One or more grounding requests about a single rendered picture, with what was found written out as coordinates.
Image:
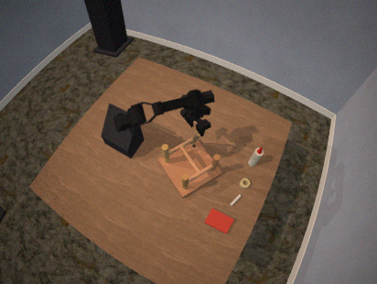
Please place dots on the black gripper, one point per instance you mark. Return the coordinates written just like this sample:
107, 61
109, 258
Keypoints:
194, 115

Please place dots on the white glue bottle with red cap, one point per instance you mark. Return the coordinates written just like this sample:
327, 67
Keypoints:
255, 156

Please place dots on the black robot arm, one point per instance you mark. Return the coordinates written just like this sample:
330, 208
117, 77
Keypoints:
191, 101

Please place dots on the red rectangular block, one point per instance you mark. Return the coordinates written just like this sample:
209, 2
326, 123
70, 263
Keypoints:
219, 221

